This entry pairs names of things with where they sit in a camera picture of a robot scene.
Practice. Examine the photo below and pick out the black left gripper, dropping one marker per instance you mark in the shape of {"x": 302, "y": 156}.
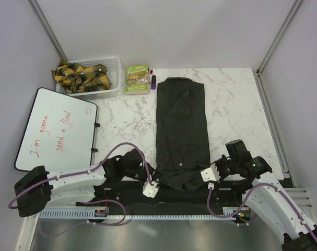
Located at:
{"x": 153, "y": 173}

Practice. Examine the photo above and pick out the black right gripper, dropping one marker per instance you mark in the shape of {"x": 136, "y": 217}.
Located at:
{"x": 217, "y": 163}

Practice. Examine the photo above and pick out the dark striped long sleeve shirt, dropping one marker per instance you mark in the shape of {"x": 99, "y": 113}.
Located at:
{"x": 182, "y": 144}

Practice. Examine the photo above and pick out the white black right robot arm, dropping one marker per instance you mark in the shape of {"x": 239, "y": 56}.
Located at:
{"x": 262, "y": 192}

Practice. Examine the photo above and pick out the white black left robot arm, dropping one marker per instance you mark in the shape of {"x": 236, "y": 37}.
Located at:
{"x": 41, "y": 188}

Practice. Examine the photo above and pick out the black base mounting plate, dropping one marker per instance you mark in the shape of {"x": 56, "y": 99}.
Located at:
{"x": 169, "y": 201}

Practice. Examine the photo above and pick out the green paperback book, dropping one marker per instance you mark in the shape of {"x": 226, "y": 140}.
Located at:
{"x": 137, "y": 79}

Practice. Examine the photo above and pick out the purple black marker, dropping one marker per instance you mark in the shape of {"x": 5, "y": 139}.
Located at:
{"x": 153, "y": 82}

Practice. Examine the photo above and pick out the red white marker pen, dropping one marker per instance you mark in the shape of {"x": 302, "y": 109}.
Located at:
{"x": 150, "y": 75}

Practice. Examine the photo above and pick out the white plastic basket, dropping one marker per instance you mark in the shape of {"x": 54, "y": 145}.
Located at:
{"x": 114, "y": 75}

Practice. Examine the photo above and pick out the yellow black plaid shirt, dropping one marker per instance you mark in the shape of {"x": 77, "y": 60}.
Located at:
{"x": 76, "y": 78}

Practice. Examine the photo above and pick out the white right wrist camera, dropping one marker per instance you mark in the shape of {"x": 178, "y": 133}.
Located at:
{"x": 211, "y": 176}

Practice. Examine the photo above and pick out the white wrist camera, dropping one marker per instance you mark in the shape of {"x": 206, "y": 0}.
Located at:
{"x": 150, "y": 190}
{"x": 211, "y": 176}

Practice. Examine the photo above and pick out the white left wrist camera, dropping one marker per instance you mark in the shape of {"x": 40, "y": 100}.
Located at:
{"x": 150, "y": 190}

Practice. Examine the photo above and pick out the white whiteboard black frame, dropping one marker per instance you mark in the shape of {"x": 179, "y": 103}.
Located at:
{"x": 59, "y": 134}

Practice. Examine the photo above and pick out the white slotted cable duct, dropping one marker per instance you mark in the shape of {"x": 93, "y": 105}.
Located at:
{"x": 96, "y": 214}

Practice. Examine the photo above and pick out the right aluminium frame post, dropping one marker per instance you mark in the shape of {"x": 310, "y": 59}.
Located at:
{"x": 279, "y": 35}

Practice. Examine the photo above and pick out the aluminium frame post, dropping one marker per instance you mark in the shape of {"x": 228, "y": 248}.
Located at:
{"x": 47, "y": 28}
{"x": 279, "y": 35}

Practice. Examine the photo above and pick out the left aluminium frame post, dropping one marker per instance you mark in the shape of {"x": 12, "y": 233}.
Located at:
{"x": 47, "y": 28}

